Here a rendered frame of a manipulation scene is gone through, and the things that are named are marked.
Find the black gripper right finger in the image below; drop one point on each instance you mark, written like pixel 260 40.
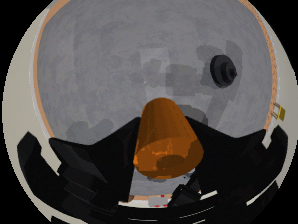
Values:
pixel 221 153

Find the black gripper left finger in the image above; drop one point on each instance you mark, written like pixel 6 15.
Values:
pixel 110 159

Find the orange knob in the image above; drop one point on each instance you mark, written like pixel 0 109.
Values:
pixel 167 146

